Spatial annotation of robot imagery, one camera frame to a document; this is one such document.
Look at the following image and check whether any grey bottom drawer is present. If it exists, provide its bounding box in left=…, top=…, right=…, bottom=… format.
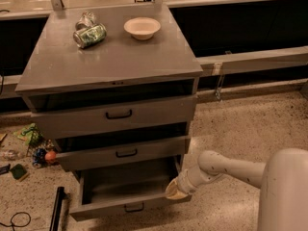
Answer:
left=70, top=155, right=191, bottom=221

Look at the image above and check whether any grey drawer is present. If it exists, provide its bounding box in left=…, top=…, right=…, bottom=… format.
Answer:
left=32, top=79, right=195, bottom=139
left=57, top=122, right=191, bottom=170
left=70, top=155, right=191, bottom=221

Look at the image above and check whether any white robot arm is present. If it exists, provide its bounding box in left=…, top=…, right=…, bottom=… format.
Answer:
left=166, top=148, right=308, bottom=231

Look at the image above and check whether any grey middle drawer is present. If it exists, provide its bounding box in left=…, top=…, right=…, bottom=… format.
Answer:
left=57, top=122, right=191, bottom=170

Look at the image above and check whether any grey drawer cabinet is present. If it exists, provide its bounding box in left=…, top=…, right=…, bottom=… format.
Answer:
left=16, top=5, right=202, bottom=172

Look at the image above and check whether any grey top drawer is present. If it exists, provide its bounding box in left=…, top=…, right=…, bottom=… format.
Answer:
left=32, top=79, right=195, bottom=139

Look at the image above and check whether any metal hook clip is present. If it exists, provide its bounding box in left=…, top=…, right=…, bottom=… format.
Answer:
left=215, top=50, right=232, bottom=101

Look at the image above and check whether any black bar stand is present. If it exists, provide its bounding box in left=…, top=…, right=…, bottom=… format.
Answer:
left=49, top=187, right=65, bottom=231

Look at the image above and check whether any orange ball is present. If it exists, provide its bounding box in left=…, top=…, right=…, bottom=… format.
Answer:
left=44, top=151, right=56, bottom=165

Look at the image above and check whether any green chip bag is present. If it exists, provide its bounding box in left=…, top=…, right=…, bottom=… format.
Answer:
left=13, top=123, right=43, bottom=146

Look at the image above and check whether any white paper bowl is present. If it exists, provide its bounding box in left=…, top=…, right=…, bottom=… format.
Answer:
left=124, top=17, right=161, bottom=40

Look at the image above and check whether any green sponge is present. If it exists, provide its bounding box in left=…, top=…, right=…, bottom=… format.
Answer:
left=10, top=164, right=29, bottom=181

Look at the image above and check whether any grey metal railing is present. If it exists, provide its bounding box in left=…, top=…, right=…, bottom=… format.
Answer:
left=5, top=41, right=307, bottom=107

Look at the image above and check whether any green soda can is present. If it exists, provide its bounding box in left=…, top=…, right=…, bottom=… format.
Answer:
left=73, top=23, right=107, bottom=49

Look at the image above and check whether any clear plastic bottle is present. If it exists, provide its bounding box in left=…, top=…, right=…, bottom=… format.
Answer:
left=0, top=150, right=21, bottom=161

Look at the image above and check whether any silver crushed can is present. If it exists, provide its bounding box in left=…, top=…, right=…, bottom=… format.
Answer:
left=75, top=11, right=96, bottom=30

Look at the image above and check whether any black cable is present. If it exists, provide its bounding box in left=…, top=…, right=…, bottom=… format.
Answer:
left=0, top=211, right=32, bottom=231

